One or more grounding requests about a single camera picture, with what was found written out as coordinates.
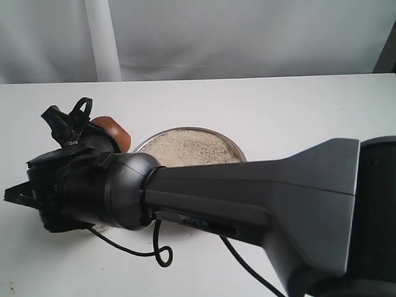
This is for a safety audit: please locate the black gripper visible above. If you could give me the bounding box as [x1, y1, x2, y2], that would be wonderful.
[24, 97, 124, 233]

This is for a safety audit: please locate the brown wooden cup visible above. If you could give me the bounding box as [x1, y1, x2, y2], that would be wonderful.
[90, 116, 131, 153]

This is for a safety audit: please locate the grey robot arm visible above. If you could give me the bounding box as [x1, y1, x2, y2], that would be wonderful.
[28, 98, 395, 296]

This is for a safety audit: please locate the round metal rice tray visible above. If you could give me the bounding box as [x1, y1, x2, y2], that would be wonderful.
[133, 127, 246, 167]

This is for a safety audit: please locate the white vertical pole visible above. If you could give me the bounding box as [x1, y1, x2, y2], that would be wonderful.
[84, 0, 123, 82]

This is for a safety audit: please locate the white backdrop sheet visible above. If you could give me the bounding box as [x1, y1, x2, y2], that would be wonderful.
[1, 1, 395, 84]

